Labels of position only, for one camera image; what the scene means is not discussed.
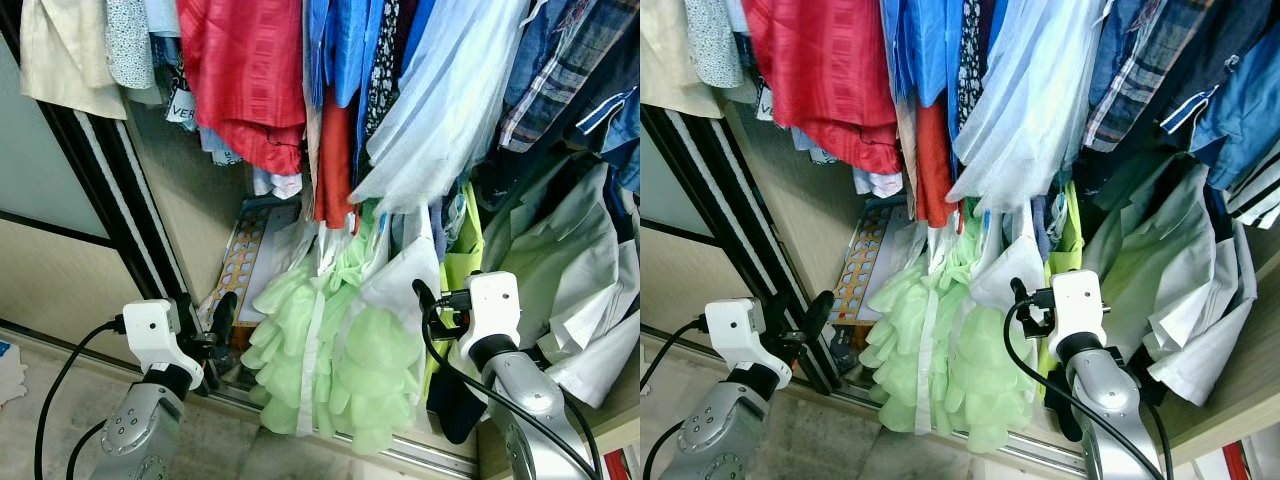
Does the red hanging garment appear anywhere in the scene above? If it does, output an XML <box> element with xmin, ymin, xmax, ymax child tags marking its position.
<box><xmin>177</xmin><ymin>0</ymin><xmax>309</xmax><ymax>177</ymax></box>
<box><xmin>742</xmin><ymin>0</ymin><xmax>903</xmax><ymax>177</ymax></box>

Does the black floral hanging garment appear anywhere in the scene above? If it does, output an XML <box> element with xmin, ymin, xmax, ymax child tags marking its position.
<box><xmin>363</xmin><ymin>0</ymin><xmax>403</xmax><ymax>141</ymax></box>
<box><xmin>955</xmin><ymin>0</ymin><xmax>988</xmax><ymax>131</ymax></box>

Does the black-framed sliding wardrobe door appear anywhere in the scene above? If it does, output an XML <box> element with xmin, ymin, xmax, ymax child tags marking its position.
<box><xmin>0</xmin><ymin>20</ymin><xmax>196</xmax><ymax>366</ymax></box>
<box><xmin>640</xmin><ymin>105</ymin><xmax>839</xmax><ymax>393</ymax></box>

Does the bright blue hanging garment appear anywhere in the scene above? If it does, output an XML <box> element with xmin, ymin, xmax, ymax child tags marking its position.
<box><xmin>893</xmin><ymin>0</ymin><xmax>966</xmax><ymax>111</ymax></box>
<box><xmin>305</xmin><ymin>0</ymin><xmax>403</xmax><ymax>111</ymax></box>

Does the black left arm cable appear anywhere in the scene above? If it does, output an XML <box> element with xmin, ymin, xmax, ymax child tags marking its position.
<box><xmin>640</xmin><ymin>316</ymin><xmax>713</xmax><ymax>480</ymax></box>
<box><xmin>33</xmin><ymin>318</ymin><xmax>126</xmax><ymax>480</ymax></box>

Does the white paper sheet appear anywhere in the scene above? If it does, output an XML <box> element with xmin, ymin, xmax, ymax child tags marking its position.
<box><xmin>0</xmin><ymin>340</ymin><xmax>29</xmax><ymax>406</ymax></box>

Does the white floral hanging garment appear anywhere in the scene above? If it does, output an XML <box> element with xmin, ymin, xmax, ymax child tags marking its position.
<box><xmin>685</xmin><ymin>0</ymin><xmax>747</xmax><ymax>89</ymax></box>
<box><xmin>105</xmin><ymin>0</ymin><xmax>161</xmax><ymax>91</ymax></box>

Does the navy garment with white stripe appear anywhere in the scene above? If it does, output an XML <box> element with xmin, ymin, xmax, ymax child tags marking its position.
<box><xmin>1158</xmin><ymin>0</ymin><xmax>1280</xmax><ymax>136</ymax></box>
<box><xmin>572</xmin><ymin>30</ymin><xmax>641</xmax><ymax>141</ymax></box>

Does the lime green bag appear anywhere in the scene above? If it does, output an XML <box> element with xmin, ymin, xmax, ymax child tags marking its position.
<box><xmin>425</xmin><ymin>183</ymin><xmax>488</xmax><ymax>393</ymax></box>
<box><xmin>1038</xmin><ymin>180</ymin><xmax>1088</xmax><ymax>381</ymax></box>

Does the game box with orange circles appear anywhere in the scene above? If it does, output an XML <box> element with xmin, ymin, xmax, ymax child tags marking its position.
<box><xmin>835</xmin><ymin>195</ymin><xmax>918</xmax><ymax>328</ymax></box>
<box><xmin>198</xmin><ymin>197</ymin><xmax>301</xmax><ymax>333</ymax></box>

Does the blue plaid shirt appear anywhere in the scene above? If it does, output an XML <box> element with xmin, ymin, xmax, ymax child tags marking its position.
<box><xmin>1083</xmin><ymin>0</ymin><xmax>1219</xmax><ymax>153</ymax></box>
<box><xmin>498</xmin><ymin>0</ymin><xmax>641</xmax><ymax>153</ymax></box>

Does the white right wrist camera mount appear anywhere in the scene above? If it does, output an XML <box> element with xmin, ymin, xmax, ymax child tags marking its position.
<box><xmin>465</xmin><ymin>272</ymin><xmax>521</xmax><ymax>346</ymax></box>
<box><xmin>1050</xmin><ymin>270</ymin><xmax>1109</xmax><ymax>346</ymax></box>

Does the red and white package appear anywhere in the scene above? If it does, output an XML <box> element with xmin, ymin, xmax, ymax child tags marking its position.
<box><xmin>598</xmin><ymin>448</ymin><xmax>641</xmax><ymax>480</ymax></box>
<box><xmin>1195</xmin><ymin>440</ymin><xmax>1280</xmax><ymax>480</ymax></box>

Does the orange-red hanging garment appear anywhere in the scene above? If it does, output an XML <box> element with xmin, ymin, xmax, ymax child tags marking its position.
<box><xmin>313</xmin><ymin>88</ymin><xmax>358</xmax><ymax>229</ymax></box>
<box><xmin>913</xmin><ymin>98</ymin><xmax>958</xmax><ymax>229</ymax></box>

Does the beige hanging garment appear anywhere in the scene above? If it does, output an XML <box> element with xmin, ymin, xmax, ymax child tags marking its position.
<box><xmin>640</xmin><ymin>0</ymin><xmax>707</xmax><ymax>119</ymax></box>
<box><xmin>20</xmin><ymin>0</ymin><xmax>129</xmax><ymax>121</ymax></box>

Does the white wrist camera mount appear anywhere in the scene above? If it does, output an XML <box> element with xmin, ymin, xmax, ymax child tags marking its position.
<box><xmin>1050</xmin><ymin>270</ymin><xmax>1109</xmax><ymax>346</ymax></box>
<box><xmin>703</xmin><ymin>298</ymin><xmax>793</xmax><ymax>389</ymax></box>
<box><xmin>120</xmin><ymin>298</ymin><xmax>206</xmax><ymax>389</ymax></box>
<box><xmin>465</xmin><ymin>272</ymin><xmax>521</xmax><ymax>346</ymax></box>

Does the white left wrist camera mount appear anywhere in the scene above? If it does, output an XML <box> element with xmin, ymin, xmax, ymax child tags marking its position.
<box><xmin>703</xmin><ymin>298</ymin><xmax>793</xmax><ymax>389</ymax></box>
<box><xmin>120</xmin><ymin>298</ymin><xmax>206</xmax><ymax>389</ymax></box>

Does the pale white shirt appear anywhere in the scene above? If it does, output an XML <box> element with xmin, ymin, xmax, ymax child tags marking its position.
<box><xmin>478</xmin><ymin>163</ymin><xmax>641</xmax><ymax>408</ymax></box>
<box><xmin>1080</xmin><ymin>163</ymin><xmax>1259</xmax><ymax>408</ymax></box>

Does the black white striped garment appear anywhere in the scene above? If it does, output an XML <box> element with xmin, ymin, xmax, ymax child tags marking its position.
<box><xmin>1225</xmin><ymin>168</ymin><xmax>1280</xmax><ymax>233</ymax></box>

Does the light green ruffled dress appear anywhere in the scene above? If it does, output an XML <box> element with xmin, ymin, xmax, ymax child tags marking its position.
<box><xmin>240</xmin><ymin>205</ymin><xmax>429</xmax><ymax>458</ymax></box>
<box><xmin>858</xmin><ymin>215</ymin><xmax>1038</xmax><ymax>458</ymax></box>

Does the blue denim shirt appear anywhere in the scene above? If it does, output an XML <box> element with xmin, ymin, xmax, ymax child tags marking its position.
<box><xmin>598</xmin><ymin>95</ymin><xmax>641</xmax><ymax>193</ymax></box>
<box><xmin>1190</xmin><ymin>40</ymin><xmax>1280</xmax><ymax>193</ymax></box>

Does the white lace garment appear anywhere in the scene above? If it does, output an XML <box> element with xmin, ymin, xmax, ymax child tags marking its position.
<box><xmin>865</xmin><ymin>168</ymin><xmax>908</xmax><ymax>199</ymax></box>
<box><xmin>250</xmin><ymin>165</ymin><xmax>304</xmax><ymax>201</ymax></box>

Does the dark navy cloth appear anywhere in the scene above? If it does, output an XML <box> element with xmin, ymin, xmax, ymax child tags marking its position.
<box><xmin>425</xmin><ymin>362</ymin><xmax>488</xmax><ymax>446</ymax></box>
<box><xmin>1050</xmin><ymin>385</ymin><xmax>1086</xmax><ymax>443</ymax></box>

